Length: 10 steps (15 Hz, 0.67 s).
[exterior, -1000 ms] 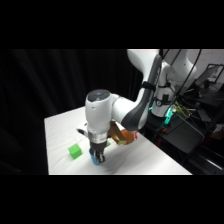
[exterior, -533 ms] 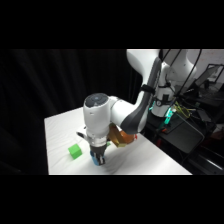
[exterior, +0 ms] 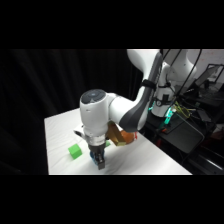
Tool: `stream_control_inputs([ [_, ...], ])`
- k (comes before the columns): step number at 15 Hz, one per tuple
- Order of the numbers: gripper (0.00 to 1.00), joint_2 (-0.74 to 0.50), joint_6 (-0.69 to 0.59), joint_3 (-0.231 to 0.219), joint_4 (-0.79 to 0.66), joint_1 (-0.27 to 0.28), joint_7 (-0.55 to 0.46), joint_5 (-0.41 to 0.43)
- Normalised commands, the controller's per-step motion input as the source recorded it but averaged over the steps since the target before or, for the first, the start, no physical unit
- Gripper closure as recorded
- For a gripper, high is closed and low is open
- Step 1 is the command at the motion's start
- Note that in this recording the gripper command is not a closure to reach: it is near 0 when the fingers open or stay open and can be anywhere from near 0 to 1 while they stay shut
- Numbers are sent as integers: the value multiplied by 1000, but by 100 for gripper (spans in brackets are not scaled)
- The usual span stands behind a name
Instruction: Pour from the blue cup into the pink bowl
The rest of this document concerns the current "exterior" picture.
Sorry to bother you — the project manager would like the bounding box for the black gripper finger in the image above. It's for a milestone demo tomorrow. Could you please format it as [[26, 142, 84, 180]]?
[[90, 155, 99, 167], [97, 155, 106, 171]]

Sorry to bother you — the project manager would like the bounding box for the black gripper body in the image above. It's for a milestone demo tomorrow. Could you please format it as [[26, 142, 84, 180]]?
[[87, 143, 107, 160]]

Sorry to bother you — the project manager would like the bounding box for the green cube block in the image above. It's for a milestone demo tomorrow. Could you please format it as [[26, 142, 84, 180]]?
[[67, 143, 83, 160]]

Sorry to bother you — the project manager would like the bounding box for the green base light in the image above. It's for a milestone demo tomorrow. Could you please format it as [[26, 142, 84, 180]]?
[[148, 99, 177, 132]]

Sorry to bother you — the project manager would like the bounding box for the black curtain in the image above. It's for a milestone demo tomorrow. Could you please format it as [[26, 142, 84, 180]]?
[[0, 49, 145, 176]]

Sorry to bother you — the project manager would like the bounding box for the black robot stand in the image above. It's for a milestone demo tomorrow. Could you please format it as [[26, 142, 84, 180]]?
[[138, 97, 224, 158]]

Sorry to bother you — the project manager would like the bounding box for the dark laptop screen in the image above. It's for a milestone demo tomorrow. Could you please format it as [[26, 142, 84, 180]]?
[[194, 63, 224, 92]]

